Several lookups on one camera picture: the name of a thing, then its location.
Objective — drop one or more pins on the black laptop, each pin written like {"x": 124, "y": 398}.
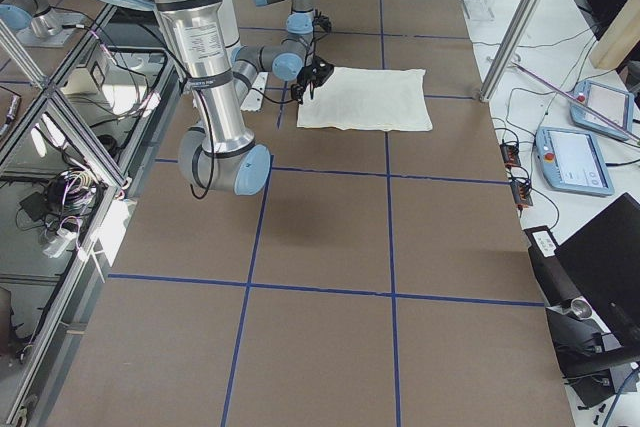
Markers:
{"x": 602, "y": 260}

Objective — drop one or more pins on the reacher grabber stick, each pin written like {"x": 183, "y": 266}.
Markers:
{"x": 581, "y": 104}

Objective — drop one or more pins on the near blue teach pendant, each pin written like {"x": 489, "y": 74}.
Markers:
{"x": 571, "y": 162}

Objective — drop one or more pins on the aluminium frame post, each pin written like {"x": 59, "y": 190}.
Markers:
{"x": 511, "y": 40}

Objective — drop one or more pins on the black power adapter box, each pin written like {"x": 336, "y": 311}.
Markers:
{"x": 557, "y": 287}

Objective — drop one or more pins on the cream long-sleeve Twinkle shirt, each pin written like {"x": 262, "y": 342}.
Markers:
{"x": 368, "y": 100}

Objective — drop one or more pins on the white camera post with base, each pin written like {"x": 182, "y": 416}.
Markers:
{"x": 220, "y": 73}

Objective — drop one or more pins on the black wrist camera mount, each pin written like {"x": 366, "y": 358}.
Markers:
{"x": 323, "y": 22}

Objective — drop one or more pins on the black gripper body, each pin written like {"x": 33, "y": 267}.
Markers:
{"x": 304, "y": 78}

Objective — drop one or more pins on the far blue teach pendant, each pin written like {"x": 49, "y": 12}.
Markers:
{"x": 613, "y": 103}

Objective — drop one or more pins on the blue teach pendant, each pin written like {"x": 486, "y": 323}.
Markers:
{"x": 613, "y": 103}
{"x": 571, "y": 162}

